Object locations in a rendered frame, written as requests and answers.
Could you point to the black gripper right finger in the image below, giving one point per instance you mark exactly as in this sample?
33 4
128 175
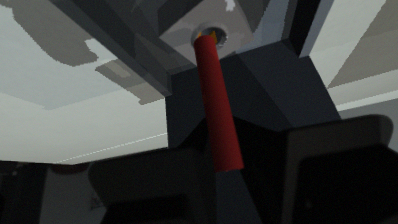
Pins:
271 158

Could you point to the red peg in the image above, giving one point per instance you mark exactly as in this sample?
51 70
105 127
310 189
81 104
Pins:
223 138

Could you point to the grey block with round hole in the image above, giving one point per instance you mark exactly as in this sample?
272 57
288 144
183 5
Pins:
181 22

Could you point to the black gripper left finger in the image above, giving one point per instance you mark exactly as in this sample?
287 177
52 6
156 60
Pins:
187 169

